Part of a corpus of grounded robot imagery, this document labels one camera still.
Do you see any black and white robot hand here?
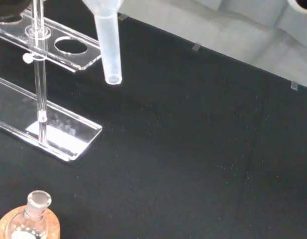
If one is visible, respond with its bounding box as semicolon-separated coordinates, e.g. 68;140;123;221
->
0;0;32;19

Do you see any clear acrylic funnel stand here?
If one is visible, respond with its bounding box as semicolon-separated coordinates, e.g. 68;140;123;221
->
0;0;103;164

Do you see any round-bottom glass flask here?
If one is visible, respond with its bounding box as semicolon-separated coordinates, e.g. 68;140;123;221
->
5;190;52;239

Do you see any black cloth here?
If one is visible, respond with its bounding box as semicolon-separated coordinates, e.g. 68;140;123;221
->
0;0;307;239

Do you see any white tube with dark opening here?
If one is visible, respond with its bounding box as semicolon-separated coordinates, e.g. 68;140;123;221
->
276;0;307;48

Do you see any cork ring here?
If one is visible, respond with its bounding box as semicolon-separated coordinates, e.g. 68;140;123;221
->
0;206;62;239

